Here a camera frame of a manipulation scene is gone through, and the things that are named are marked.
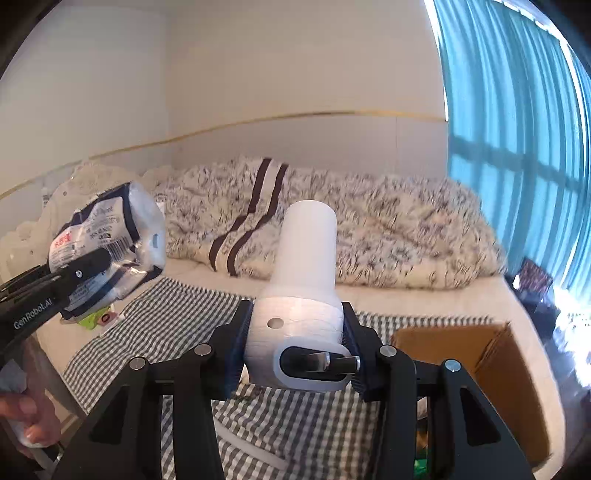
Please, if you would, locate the silver blue snack pouch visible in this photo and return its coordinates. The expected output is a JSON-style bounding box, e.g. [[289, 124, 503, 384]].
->
[[48, 181, 166, 321]]

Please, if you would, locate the white handheld fan device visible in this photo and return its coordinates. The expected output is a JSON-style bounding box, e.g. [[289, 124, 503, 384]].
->
[[245, 200, 361, 392]]

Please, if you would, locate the person's left hand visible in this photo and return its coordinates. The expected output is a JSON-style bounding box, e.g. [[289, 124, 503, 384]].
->
[[1, 360, 61, 448]]

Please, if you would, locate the green snack packet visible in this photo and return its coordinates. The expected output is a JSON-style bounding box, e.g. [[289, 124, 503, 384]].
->
[[77, 307, 118, 330]]

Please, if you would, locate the white plastic strip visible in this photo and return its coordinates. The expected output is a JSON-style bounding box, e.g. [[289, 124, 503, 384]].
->
[[214, 421, 287, 471]]

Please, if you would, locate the brown cardboard box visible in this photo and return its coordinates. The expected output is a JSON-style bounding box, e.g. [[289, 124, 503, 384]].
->
[[391, 324, 550, 467]]

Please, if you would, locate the green checkered cloth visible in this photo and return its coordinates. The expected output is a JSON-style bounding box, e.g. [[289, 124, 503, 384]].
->
[[55, 279, 516, 479]]

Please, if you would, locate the dark floral bag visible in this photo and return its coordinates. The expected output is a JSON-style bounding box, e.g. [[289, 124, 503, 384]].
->
[[512, 257, 554, 300]]

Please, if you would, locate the floral patterned duvet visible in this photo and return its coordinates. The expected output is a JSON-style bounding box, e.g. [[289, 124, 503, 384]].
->
[[144, 156, 506, 290]]

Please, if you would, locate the teal window curtain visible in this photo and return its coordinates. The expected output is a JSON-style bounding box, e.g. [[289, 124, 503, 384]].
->
[[429, 1, 590, 298]]

